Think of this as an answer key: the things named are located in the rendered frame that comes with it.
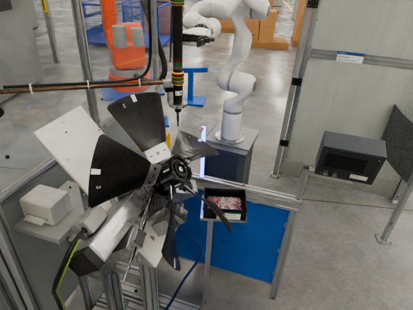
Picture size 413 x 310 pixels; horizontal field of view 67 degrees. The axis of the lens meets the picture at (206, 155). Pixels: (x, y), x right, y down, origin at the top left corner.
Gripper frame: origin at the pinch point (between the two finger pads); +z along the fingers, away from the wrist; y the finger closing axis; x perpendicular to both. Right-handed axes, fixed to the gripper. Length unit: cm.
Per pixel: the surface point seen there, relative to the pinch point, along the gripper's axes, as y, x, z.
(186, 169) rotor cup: -5.7, -44.0, 17.0
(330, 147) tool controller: -59, -43, -19
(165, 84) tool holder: 3.1, -12.2, 13.8
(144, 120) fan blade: 14.1, -28.9, 11.3
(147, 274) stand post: 10, -101, 27
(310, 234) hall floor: -73, -165, -95
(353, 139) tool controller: -69, -41, -26
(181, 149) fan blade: 3.1, -46.1, 0.0
